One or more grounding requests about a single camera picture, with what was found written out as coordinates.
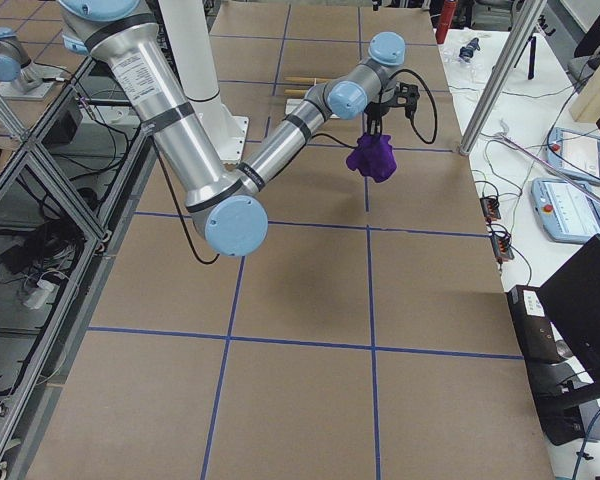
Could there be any white pedestal column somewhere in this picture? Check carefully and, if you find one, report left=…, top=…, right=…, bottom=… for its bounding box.
left=159, top=0, right=249, bottom=164

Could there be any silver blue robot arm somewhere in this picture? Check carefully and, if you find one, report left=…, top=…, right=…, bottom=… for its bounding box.
left=60, top=1, right=406, bottom=257
left=0, top=27, right=56, bottom=101

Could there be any black computer box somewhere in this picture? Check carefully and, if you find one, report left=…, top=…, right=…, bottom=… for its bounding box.
left=506, top=285, right=567, bottom=365

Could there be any teach pendant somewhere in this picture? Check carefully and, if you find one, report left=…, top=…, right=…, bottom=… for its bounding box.
left=547, top=127, right=600, bottom=185
left=531, top=178, right=600, bottom=244

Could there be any near teach pendant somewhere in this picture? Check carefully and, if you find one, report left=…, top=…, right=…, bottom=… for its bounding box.
left=531, top=178, right=600, bottom=244

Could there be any far teach pendant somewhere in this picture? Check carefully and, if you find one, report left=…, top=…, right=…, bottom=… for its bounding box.
left=547, top=127, right=600, bottom=185

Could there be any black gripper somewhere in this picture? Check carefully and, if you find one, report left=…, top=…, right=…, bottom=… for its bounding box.
left=364, top=92, right=397, bottom=136

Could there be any white wooden towel rack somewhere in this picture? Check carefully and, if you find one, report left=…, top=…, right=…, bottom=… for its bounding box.
left=284, top=78, right=339, bottom=119

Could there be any purple towel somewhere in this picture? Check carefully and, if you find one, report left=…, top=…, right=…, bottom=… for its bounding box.
left=345, top=133, right=397, bottom=183

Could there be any aluminium frame post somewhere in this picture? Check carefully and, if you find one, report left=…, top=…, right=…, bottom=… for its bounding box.
left=459, top=0, right=547, bottom=156

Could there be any red bottle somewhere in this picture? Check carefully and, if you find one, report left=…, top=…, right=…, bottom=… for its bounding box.
left=437, top=0, right=457, bottom=33

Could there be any black monitor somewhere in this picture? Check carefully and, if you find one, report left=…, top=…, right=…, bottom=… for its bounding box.
left=537, top=234, right=600, bottom=383

